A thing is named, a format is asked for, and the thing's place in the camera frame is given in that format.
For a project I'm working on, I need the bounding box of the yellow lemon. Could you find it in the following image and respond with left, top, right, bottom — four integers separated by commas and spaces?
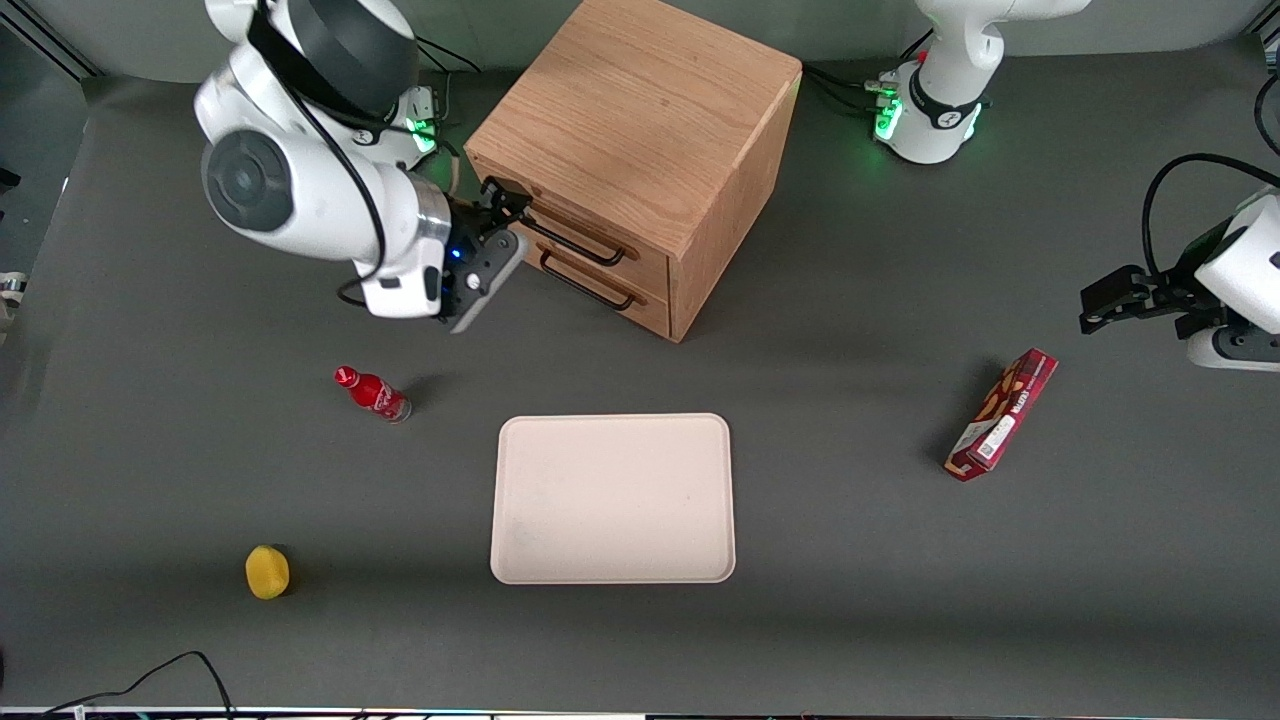
245, 544, 292, 601

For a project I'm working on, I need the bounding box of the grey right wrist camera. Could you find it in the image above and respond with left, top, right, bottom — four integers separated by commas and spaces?
448, 230, 529, 335

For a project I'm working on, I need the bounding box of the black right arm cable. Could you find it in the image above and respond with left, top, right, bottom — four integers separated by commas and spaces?
245, 0, 389, 309

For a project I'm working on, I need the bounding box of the black floor cable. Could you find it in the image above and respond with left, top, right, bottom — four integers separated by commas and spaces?
40, 650, 237, 719

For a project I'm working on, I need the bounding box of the wooden drawer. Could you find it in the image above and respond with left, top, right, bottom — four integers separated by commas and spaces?
478, 175, 672, 299
520, 245, 674, 340

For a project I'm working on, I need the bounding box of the black curved edge cable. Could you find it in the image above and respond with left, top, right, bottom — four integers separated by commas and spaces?
1254, 70, 1280, 157

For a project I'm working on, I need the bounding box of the beige plastic tray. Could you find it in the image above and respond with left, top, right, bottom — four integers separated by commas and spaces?
489, 412, 738, 586

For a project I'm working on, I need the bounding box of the wooden drawer cabinet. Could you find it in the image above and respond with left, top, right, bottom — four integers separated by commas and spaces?
463, 0, 804, 344

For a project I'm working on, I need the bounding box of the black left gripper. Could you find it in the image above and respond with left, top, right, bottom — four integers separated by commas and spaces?
1079, 220, 1247, 343

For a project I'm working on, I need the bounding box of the black metal drawer handle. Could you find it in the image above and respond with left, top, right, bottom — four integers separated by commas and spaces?
538, 248, 643, 310
515, 210, 641, 269

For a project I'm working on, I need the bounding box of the black arm base cable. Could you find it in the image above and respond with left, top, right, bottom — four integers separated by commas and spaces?
812, 78, 886, 116
801, 62, 886, 93
413, 36, 482, 73

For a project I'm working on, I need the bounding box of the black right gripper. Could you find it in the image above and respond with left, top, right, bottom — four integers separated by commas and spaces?
445, 177, 534, 301

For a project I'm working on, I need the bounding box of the red soda bottle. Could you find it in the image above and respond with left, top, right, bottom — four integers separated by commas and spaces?
333, 365, 413, 425

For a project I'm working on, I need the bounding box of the red cookie box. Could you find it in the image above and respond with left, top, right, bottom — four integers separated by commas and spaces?
944, 347, 1060, 483

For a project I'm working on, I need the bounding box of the white object at edge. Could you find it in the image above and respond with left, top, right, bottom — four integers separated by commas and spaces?
0, 271, 27, 346

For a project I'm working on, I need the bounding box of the black looped left gripper cable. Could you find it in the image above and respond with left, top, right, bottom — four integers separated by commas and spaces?
1143, 152, 1280, 281

